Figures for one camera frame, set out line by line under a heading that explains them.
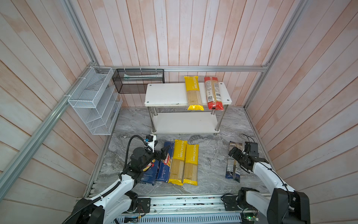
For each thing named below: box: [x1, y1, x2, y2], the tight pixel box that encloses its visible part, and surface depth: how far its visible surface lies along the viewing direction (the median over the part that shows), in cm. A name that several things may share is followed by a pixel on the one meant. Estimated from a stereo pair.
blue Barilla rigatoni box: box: [139, 159, 159, 186], surface depth 79 cm
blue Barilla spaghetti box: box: [156, 140, 175, 183], surface depth 85 cm
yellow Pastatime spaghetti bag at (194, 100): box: [184, 76, 205, 112], surface depth 78 cm
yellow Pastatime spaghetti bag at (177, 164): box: [167, 139, 188, 186], surface depth 89 cm
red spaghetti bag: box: [204, 76, 224, 111], surface depth 77 cm
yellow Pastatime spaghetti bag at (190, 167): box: [182, 143, 200, 186], surface depth 87 cm
